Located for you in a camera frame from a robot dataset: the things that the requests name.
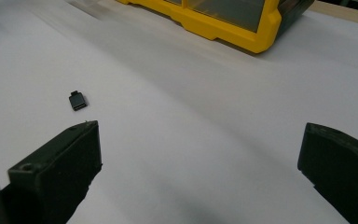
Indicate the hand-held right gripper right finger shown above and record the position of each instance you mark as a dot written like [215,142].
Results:
[341,168]

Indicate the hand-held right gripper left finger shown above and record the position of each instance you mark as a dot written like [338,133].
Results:
[59,174]

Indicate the small black adapter plug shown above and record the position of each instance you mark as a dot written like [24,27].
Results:
[78,101]

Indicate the yellow organizer box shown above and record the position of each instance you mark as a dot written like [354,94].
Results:
[230,21]

